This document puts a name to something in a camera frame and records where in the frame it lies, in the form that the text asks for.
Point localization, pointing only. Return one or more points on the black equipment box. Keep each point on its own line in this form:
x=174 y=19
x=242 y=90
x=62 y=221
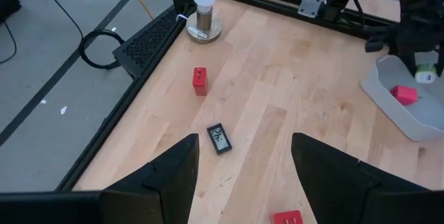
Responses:
x=7 y=3

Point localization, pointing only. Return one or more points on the pink red wall charger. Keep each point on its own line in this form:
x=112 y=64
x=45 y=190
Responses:
x=404 y=95

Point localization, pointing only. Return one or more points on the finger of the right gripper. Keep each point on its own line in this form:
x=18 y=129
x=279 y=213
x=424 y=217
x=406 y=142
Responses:
x=441 y=61
x=410 y=61

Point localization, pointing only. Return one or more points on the black perforated computer case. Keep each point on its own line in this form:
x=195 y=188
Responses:
x=149 y=40

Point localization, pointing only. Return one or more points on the white plastic bin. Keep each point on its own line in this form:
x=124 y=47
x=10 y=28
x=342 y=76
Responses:
x=392 y=113

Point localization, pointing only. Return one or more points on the black aluminium table frame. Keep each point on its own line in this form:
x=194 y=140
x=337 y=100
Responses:
x=103 y=130

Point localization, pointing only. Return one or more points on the white bulb brass lamp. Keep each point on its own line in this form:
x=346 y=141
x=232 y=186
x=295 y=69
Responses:
x=204 y=26

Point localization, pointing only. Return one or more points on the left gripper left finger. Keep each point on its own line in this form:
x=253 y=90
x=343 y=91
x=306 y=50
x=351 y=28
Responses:
x=173 y=182

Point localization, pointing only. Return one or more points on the black digital thermometer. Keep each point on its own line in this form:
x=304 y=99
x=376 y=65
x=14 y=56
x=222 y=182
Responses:
x=219 y=140

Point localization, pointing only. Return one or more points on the green white wall charger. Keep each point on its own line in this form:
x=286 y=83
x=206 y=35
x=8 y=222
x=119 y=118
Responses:
x=426 y=75

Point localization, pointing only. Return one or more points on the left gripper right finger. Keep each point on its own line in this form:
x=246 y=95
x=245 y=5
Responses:
x=329 y=182

